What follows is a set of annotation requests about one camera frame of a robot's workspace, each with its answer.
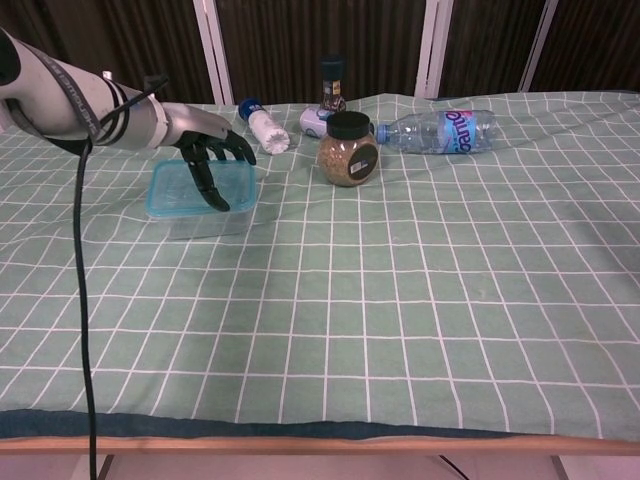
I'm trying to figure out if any clear water bottle blue label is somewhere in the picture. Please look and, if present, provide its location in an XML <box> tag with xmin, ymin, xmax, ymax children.
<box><xmin>374</xmin><ymin>108</ymin><xmax>499</xmax><ymax>156</ymax></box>

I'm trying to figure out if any white bottle with blue cap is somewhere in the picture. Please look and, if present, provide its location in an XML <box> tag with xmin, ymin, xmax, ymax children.
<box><xmin>237</xmin><ymin>97</ymin><xmax>292</xmax><ymax>156</ymax></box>

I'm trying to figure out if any blue plastic lid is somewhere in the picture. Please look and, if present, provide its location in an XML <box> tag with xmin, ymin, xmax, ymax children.
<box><xmin>145</xmin><ymin>157</ymin><xmax>259</xmax><ymax>219</ymax></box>

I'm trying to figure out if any round seed jar black lid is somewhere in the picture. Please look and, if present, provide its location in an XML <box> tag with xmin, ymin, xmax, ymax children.
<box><xmin>316</xmin><ymin>111</ymin><xmax>380</xmax><ymax>188</ymax></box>

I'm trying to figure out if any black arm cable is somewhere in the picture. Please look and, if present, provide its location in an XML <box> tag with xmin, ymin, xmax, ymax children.
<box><xmin>72</xmin><ymin>73</ymin><xmax>170</xmax><ymax>480</ymax></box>

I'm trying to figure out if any pepper grinder with dark cap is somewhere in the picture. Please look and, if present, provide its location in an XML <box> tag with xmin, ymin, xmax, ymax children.
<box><xmin>317</xmin><ymin>54</ymin><xmax>348</xmax><ymax>113</ymax></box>

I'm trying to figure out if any wooden table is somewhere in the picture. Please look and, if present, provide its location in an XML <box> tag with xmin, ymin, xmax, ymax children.
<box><xmin>0</xmin><ymin>433</ymin><xmax>640</xmax><ymax>480</ymax></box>

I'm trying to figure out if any dark teal under cloth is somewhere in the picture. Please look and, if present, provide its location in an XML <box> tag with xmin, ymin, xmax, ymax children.
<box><xmin>0</xmin><ymin>407</ymin><xmax>640</xmax><ymax>443</ymax></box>

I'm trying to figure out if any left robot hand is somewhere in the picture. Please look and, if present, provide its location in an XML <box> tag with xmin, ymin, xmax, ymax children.
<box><xmin>154</xmin><ymin>102</ymin><xmax>258</xmax><ymax>212</ymax></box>

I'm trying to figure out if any clear plastic container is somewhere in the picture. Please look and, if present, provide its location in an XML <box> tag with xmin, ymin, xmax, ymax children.
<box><xmin>149</xmin><ymin>199</ymin><xmax>256</xmax><ymax>239</ymax></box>

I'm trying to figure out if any green checked tablecloth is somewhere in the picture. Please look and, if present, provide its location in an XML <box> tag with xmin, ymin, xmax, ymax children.
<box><xmin>0</xmin><ymin>89</ymin><xmax>640</xmax><ymax>435</ymax></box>

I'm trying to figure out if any white screen frame post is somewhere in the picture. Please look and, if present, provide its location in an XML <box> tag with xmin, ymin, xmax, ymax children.
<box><xmin>193</xmin><ymin>0</ymin><xmax>235</xmax><ymax>105</ymax></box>
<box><xmin>519</xmin><ymin>0</ymin><xmax>559</xmax><ymax>92</ymax></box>
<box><xmin>415</xmin><ymin>0</ymin><xmax>454</xmax><ymax>99</ymax></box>

